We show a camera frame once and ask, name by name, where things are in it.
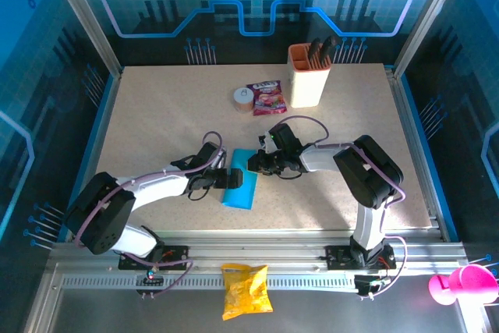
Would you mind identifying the blue paper sheet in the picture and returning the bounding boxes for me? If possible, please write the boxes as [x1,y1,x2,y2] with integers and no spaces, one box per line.
[221,147,260,210]

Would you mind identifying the purple candy bag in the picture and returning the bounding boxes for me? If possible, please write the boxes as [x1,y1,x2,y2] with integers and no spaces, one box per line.
[246,79,288,117]

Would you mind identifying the cream knife holder orange rim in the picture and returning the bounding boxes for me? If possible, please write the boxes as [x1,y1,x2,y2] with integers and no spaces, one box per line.
[287,44,332,109]

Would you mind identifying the small tin can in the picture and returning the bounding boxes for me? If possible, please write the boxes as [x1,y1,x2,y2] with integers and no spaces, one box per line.
[232,87,256,115]

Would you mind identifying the small circuit board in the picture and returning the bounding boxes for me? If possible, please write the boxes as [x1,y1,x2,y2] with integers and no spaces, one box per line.
[134,268,167,299]
[353,273,391,299]

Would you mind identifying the yellow chips bag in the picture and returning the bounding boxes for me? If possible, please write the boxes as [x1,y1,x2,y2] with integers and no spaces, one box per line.
[220,263,274,321]

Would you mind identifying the pink plastic object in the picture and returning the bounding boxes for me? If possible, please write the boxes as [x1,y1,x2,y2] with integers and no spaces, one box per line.
[428,264,499,306]

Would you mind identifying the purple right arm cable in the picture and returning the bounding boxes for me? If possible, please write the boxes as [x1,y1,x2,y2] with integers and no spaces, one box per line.
[272,115,409,301]

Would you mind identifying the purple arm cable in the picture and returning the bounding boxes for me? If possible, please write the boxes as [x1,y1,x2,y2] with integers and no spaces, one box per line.
[272,115,409,301]
[73,131,226,299]

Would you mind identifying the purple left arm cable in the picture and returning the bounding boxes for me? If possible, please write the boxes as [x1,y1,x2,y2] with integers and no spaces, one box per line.
[73,131,226,299]

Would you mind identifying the long aluminium frame rail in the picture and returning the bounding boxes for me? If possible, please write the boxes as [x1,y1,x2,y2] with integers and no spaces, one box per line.
[50,228,469,271]

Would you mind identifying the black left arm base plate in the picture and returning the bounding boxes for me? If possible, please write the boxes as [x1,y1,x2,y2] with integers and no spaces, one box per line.
[118,245,189,271]

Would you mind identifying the black knife handle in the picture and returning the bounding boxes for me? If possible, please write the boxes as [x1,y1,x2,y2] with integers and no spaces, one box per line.
[310,37,322,67]
[320,35,337,66]

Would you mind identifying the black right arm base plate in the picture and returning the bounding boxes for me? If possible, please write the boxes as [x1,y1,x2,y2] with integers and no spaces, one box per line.
[325,245,397,271]

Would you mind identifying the aluminium side rail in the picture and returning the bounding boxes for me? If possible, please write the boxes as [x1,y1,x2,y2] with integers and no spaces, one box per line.
[384,66,450,243]

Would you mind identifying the slotted grey cable duct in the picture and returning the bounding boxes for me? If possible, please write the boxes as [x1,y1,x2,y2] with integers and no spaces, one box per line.
[60,273,362,292]

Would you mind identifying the aluminium frame post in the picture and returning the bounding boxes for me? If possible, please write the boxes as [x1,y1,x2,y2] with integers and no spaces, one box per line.
[41,0,125,79]
[392,0,471,76]

